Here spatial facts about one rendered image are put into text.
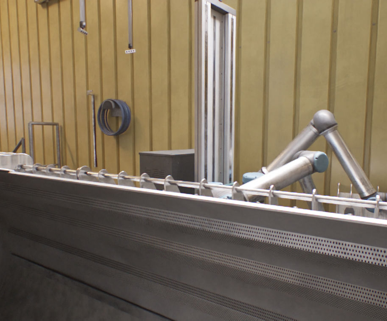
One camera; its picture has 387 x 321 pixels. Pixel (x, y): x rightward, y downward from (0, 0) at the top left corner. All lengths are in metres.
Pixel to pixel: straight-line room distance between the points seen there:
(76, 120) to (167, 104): 1.50
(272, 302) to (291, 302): 0.06
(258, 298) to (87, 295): 0.93
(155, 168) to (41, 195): 0.75
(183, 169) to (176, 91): 1.26
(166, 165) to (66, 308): 0.95
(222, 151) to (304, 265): 1.18
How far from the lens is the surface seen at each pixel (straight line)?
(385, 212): 2.37
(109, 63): 3.58
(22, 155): 1.25
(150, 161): 1.88
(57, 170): 1.05
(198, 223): 0.83
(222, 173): 1.93
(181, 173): 1.79
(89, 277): 1.66
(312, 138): 2.00
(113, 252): 1.43
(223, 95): 1.93
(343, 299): 0.93
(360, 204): 0.59
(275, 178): 1.53
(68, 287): 1.80
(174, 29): 3.06
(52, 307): 1.92
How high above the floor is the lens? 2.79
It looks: 5 degrees down
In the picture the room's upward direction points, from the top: straight up
